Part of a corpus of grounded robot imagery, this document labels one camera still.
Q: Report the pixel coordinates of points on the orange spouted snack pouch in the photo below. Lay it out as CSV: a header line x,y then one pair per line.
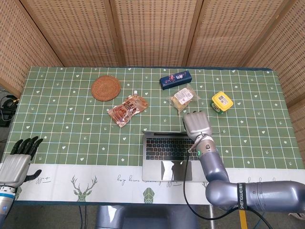
x,y
127,109

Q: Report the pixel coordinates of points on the green grid tablecloth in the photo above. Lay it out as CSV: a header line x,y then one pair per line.
x,y
71,133

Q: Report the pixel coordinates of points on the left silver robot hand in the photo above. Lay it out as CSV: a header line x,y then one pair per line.
x,y
14,167

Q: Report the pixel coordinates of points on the grey robot torso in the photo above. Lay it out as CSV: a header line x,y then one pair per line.
x,y
143,219

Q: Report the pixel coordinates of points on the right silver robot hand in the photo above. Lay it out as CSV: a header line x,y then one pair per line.
x,y
197,124

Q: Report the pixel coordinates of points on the green container with yellow lid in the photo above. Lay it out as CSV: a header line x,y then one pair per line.
x,y
222,101

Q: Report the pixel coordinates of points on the dark blue printed box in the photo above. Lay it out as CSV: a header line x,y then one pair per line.
x,y
175,79

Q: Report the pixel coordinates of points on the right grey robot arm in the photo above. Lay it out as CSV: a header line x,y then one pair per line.
x,y
214,167

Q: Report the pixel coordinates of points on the clear wrapped bread package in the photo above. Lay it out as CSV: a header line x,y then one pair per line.
x,y
183,96

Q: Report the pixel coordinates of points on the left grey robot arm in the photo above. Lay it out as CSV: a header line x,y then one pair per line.
x,y
6,205

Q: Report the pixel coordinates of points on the round woven rattan coaster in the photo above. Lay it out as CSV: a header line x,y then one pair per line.
x,y
105,88

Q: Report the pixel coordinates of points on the grey laptop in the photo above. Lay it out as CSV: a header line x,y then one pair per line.
x,y
166,145

